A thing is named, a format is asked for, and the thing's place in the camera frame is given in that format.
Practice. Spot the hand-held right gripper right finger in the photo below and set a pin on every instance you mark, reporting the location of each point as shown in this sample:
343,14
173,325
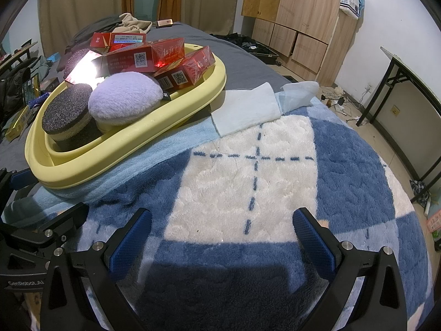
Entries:
313,241

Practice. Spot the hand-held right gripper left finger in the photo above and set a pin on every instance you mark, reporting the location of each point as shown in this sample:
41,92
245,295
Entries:
132,244

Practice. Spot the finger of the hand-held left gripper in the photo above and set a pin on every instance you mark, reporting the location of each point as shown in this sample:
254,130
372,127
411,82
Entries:
22,179
65,219

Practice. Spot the dark round sponge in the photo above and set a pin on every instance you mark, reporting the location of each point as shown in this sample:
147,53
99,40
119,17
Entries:
67,108
74,62

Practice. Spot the yellow plastic basin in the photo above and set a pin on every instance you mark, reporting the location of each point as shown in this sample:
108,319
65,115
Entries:
155,127

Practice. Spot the large red silver carton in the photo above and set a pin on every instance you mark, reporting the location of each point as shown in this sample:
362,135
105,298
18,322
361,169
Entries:
82,70

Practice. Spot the purple round plush puff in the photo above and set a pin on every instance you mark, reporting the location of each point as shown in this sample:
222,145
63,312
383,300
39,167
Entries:
125,98

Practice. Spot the red carton with square code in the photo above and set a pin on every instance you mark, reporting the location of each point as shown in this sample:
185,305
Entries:
137,58

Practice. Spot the red glossy carton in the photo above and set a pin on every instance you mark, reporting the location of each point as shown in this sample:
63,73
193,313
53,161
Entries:
117,41

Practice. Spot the narrow red carton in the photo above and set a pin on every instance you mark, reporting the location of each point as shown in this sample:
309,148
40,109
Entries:
186,72

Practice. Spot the yellow flat box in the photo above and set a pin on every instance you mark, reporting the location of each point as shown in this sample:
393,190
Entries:
17,124

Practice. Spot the blue white checked blanket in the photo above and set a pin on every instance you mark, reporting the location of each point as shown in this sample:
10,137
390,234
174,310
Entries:
258,196

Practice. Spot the black backpack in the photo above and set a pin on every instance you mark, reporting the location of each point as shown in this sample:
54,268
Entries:
13,86

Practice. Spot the pale blue towel cloth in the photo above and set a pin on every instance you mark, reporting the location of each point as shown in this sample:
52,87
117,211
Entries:
299,94

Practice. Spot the white towel cloth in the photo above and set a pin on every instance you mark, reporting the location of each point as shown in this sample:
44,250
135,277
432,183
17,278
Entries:
244,110

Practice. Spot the black folding table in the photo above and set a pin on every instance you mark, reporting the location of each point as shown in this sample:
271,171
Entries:
403,110

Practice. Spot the dark clothes pile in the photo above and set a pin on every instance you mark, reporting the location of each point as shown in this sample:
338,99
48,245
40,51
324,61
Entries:
93,31

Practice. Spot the beige clothes pile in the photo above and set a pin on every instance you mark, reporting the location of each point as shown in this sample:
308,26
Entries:
132,24

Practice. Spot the grey bed sheet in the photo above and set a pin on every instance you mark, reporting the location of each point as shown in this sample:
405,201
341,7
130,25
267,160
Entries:
237,65

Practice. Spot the open black suitcase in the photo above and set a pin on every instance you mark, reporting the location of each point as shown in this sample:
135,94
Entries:
248,46

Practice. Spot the small brown box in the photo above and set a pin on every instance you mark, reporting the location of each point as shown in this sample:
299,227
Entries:
164,23

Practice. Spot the wooden wardrobe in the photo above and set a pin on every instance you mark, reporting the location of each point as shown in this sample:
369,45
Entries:
306,17

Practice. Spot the hanging plastic bag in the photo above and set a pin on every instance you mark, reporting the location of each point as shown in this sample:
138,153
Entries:
352,0

